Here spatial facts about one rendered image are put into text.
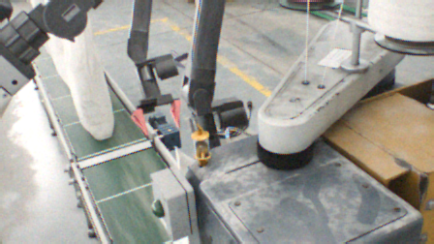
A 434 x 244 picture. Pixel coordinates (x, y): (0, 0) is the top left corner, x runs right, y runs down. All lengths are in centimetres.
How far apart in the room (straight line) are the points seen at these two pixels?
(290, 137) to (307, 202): 10
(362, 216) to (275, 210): 11
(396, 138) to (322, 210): 23
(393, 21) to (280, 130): 21
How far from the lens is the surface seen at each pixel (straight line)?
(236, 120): 105
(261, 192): 69
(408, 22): 68
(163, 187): 73
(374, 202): 69
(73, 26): 92
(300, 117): 71
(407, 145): 82
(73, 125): 301
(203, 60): 99
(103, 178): 246
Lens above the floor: 177
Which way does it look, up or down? 30 degrees down
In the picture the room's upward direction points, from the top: 5 degrees counter-clockwise
